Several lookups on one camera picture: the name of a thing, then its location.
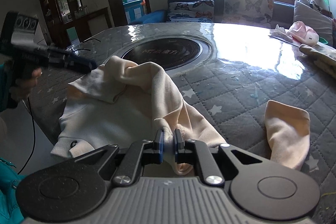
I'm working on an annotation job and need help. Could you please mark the person's left hand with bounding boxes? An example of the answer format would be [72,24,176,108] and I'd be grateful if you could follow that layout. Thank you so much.
[10,68,42,101]

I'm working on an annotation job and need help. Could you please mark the round black induction cooktop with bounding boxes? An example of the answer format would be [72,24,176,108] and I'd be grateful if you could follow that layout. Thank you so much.
[121,38,203,71]

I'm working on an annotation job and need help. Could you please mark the blue cabinet in doorway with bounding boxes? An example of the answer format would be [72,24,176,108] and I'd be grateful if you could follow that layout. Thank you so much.
[123,0,145,23]

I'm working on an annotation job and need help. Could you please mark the grey quilted star tablecloth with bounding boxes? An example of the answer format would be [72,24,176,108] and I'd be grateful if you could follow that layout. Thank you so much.
[31,23,335,223]

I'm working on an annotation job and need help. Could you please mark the teal jacket sleeve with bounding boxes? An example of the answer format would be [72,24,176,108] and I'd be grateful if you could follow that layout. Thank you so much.
[1,60,24,223]

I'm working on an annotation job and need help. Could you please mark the rimless eyeglasses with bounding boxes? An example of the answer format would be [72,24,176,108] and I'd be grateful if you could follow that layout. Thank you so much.
[66,38,101,55]

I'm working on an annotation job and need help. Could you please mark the black cable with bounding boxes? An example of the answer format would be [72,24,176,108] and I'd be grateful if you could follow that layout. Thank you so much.
[16,97,36,175]

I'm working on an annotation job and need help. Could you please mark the cream long-sleeve shirt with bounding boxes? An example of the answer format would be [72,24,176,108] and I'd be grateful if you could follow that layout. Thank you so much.
[50,55,311,176]

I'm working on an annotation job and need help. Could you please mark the butterfly print cushion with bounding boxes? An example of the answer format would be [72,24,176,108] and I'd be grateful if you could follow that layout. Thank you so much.
[166,0,215,23]
[222,0,274,28]

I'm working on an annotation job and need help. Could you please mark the dark wooden cabinet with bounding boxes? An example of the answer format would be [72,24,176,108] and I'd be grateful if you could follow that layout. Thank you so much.
[39,0,112,49]

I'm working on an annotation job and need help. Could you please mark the folded beige clothes stack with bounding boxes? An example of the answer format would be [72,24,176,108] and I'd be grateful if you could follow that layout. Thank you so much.
[299,44,335,79]

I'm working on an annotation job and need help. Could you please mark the green bowl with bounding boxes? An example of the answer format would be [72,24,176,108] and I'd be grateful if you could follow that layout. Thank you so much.
[319,37,328,44]

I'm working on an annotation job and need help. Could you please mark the left butterfly print cushion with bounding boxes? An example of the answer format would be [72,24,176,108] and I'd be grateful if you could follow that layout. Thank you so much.
[166,0,215,23]

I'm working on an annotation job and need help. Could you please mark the grey pillow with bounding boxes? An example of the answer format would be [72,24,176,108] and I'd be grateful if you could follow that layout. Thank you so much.
[293,0,333,47]

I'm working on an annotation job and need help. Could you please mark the right butterfly print cushion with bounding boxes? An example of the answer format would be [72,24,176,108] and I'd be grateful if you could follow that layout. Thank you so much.
[222,0,274,28]

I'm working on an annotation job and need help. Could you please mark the pink garment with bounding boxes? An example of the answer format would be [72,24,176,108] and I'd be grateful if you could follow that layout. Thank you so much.
[287,21,319,47]

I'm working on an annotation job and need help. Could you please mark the blue sofa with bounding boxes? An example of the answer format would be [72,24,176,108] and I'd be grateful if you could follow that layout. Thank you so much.
[128,0,336,47]

